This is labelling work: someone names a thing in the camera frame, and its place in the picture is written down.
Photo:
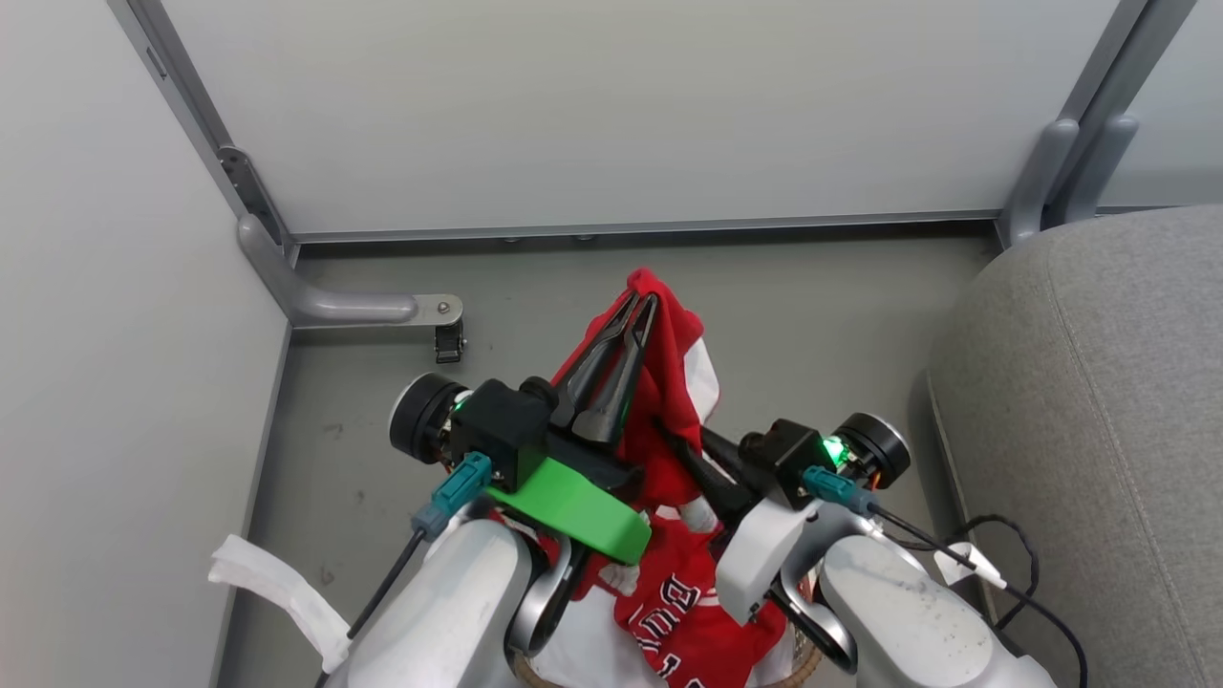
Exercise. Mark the white cloth strip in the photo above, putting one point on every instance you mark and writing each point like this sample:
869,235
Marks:
277,588

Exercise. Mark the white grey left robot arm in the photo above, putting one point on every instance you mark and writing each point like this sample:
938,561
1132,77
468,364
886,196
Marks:
449,612

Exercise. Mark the grey fabric sofa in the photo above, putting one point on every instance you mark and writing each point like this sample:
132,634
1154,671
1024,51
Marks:
1089,430

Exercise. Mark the black caster wheel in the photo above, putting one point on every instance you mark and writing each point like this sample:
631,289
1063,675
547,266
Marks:
450,344

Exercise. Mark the grey partition foot with plate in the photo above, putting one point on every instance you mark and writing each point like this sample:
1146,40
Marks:
334,306

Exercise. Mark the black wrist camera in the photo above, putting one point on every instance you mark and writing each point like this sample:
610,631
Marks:
788,454
502,425

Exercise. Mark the white laundry basket brown rim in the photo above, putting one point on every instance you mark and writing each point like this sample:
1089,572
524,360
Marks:
810,659

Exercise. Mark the white basket liner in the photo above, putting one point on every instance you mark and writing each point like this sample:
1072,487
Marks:
585,645

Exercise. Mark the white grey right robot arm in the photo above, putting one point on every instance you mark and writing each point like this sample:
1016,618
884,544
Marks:
908,621

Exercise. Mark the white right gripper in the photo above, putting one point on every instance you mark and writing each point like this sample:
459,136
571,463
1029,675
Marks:
755,559

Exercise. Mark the grey partition bottom rail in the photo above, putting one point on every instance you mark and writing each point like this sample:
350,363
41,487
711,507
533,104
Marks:
621,227

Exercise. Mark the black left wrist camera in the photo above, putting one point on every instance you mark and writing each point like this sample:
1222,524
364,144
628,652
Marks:
502,425

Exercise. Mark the short grey partition foot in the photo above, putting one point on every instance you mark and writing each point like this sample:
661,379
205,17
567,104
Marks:
1037,182
1099,167

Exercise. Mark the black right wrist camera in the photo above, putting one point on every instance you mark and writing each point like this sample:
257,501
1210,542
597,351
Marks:
788,454

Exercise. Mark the grey double partition post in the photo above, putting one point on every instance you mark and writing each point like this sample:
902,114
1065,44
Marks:
1118,67

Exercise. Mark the grey partition corner post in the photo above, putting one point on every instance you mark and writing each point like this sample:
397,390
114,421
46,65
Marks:
191,105

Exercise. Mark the red and white jersey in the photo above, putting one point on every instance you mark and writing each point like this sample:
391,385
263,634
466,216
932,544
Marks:
669,401

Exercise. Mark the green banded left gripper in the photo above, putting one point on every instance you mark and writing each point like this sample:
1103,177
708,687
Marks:
573,506

